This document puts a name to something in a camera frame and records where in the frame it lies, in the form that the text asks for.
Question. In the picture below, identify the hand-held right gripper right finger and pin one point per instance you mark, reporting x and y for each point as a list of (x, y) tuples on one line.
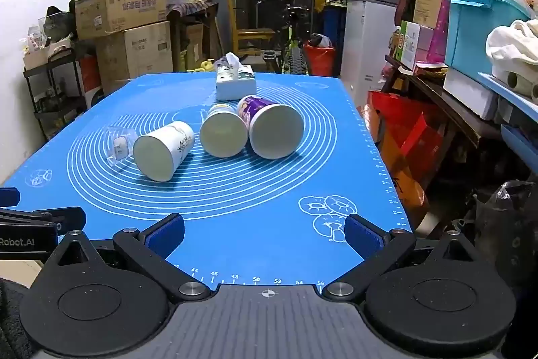
[(362, 236)]

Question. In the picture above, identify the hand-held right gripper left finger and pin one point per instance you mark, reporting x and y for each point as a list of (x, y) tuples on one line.
[(166, 236)]

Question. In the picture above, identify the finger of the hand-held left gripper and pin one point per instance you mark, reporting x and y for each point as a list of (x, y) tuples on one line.
[(69, 218), (8, 197)]

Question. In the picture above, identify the white cup with ink print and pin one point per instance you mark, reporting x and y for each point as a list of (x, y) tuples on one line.
[(156, 157)]

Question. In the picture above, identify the cream paper cup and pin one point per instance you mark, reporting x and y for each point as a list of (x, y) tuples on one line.
[(222, 135)]

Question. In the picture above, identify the purple paper cup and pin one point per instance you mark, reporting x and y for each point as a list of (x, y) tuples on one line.
[(275, 132)]

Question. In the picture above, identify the dark cloth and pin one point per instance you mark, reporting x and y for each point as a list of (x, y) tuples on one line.
[(12, 321)]

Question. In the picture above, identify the clear plastic packet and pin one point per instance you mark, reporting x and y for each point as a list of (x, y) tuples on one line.
[(121, 146)]

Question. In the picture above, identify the blue silicone baking mat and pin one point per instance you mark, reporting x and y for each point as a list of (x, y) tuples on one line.
[(252, 212)]

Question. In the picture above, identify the black metal shelf rack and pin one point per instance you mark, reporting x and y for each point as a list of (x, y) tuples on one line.
[(50, 106)]

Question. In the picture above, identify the red shopping bag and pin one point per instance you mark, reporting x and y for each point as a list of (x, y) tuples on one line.
[(403, 144)]

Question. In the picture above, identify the black plastic bag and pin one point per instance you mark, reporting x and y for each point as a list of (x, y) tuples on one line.
[(504, 233)]

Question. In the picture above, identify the small beige box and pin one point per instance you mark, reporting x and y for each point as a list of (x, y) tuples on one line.
[(40, 54)]

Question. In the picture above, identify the dark wooden side table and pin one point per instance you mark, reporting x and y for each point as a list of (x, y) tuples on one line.
[(445, 106)]

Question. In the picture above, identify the white tissue box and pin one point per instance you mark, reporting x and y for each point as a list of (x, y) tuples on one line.
[(235, 87)]

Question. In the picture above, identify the yellow toy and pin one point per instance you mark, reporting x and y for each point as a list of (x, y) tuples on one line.
[(204, 65)]

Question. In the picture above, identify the plain brown cardboard box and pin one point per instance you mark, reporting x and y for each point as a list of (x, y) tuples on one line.
[(134, 53)]

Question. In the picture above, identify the flat white box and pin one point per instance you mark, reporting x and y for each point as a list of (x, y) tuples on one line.
[(468, 92)]

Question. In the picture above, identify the dark bag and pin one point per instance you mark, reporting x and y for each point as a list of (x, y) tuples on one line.
[(59, 24)]

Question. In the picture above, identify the red bucket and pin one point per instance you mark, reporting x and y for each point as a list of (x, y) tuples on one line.
[(320, 60)]

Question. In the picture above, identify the white chest freezer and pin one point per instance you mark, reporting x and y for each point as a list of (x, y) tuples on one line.
[(363, 43)]

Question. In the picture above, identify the white and green carton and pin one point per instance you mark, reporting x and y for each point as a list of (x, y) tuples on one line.
[(414, 43)]

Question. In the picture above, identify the large open cardboard box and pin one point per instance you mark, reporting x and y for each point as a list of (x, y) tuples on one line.
[(122, 10)]

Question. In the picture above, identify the pink carton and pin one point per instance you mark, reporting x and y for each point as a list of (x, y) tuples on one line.
[(439, 35)]

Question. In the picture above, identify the black bicycle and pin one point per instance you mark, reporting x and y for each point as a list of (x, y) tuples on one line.
[(290, 31)]

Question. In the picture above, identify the wooden chair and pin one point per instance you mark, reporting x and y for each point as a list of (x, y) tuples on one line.
[(248, 34)]

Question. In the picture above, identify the light blue storage bin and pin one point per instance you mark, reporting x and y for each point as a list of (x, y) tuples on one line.
[(475, 35)]

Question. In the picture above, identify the white crumpled cloth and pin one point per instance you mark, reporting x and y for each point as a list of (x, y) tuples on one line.
[(510, 47)]

